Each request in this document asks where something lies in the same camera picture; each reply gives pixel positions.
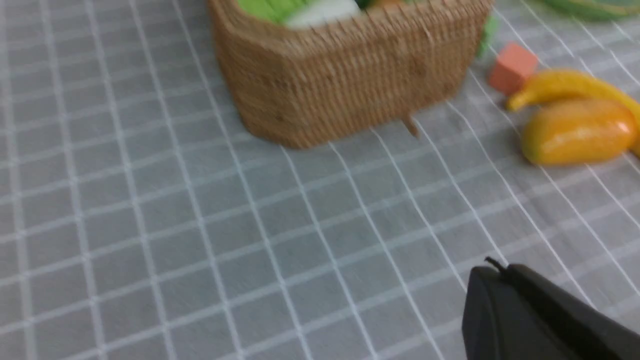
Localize orange yellow mango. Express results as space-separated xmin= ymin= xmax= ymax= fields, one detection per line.
xmin=520 ymin=98 xmax=639 ymax=166

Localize white radish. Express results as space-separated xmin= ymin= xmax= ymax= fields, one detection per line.
xmin=284 ymin=0 xmax=361 ymax=28

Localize orange foam cube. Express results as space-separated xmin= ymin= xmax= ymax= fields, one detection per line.
xmin=487 ymin=42 xmax=538 ymax=96

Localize woven wicker basket green lining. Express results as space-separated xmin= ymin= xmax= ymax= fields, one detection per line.
xmin=208 ymin=0 xmax=494 ymax=150

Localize green glass leaf plate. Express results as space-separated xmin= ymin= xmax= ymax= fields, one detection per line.
xmin=540 ymin=0 xmax=640 ymax=22

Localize green foam cube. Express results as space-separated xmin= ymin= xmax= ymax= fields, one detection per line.
xmin=476 ymin=14 xmax=499 ymax=59

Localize yellow banana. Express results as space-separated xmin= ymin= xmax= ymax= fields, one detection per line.
xmin=506 ymin=68 xmax=639 ymax=157

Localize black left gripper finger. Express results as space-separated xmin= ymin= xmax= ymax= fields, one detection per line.
xmin=461 ymin=257 xmax=640 ymax=360

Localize grey checked tablecloth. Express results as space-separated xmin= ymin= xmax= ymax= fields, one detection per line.
xmin=0 ymin=0 xmax=640 ymax=360

